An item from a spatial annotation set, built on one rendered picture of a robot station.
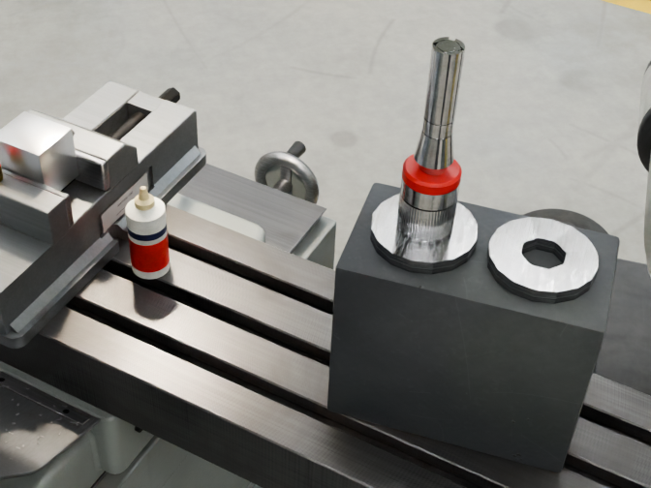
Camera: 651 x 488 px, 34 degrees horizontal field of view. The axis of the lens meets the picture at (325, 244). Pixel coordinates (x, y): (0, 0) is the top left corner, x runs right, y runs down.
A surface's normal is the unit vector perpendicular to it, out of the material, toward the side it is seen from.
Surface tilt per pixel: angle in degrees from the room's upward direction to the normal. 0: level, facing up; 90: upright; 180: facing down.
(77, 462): 90
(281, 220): 0
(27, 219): 90
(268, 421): 0
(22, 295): 90
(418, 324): 90
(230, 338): 0
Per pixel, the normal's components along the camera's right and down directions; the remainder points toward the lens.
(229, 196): 0.04, -0.73
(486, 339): -0.30, 0.64
